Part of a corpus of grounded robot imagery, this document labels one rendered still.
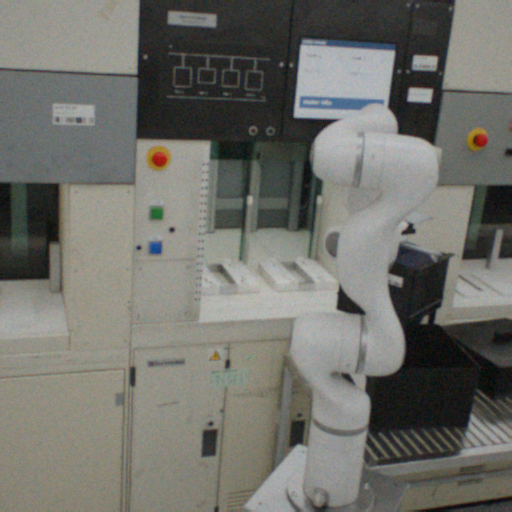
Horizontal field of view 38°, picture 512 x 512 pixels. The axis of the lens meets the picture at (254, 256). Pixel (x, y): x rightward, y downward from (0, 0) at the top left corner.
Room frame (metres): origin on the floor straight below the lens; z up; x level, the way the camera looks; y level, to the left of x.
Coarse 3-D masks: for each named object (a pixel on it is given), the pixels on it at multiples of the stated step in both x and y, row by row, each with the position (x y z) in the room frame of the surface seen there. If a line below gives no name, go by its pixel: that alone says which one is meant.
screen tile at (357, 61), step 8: (352, 56) 2.11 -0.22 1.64; (360, 56) 2.11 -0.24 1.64; (368, 56) 2.12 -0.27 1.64; (376, 56) 2.13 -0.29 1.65; (384, 56) 2.14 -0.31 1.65; (352, 64) 2.11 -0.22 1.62; (360, 64) 2.12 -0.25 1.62; (368, 64) 2.12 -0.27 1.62; (376, 64) 2.13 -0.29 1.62; (384, 64) 2.14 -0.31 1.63; (384, 72) 2.14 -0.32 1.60; (352, 80) 2.11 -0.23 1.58; (360, 80) 2.12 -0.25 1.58; (368, 80) 2.13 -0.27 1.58; (376, 80) 2.13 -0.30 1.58; (384, 80) 2.14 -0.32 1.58; (352, 88) 2.11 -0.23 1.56; (360, 88) 2.12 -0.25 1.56; (368, 88) 2.13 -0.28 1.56; (376, 88) 2.14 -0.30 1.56; (384, 88) 2.14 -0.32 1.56
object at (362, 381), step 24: (408, 336) 1.95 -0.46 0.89; (432, 336) 1.96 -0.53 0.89; (408, 360) 1.95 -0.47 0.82; (432, 360) 1.96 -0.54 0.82; (456, 360) 1.83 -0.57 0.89; (360, 384) 1.75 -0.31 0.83; (384, 384) 1.65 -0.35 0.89; (408, 384) 1.66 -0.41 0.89; (432, 384) 1.68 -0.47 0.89; (456, 384) 1.69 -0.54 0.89; (384, 408) 1.65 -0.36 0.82; (408, 408) 1.67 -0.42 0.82; (432, 408) 1.68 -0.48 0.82; (456, 408) 1.69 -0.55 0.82
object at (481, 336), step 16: (480, 320) 2.19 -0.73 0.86; (496, 320) 2.20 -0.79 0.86; (464, 336) 2.06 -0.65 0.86; (480, 336) 2.06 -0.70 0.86; (496, 336) 2.03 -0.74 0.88; (480, 352) 1.95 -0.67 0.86; (496, 352) 1.96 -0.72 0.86; (480, 368) 1.93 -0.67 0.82; (496, 368) 1.88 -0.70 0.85; (480, 384) 1.92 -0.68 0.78; (496, 384) 1.87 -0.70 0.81
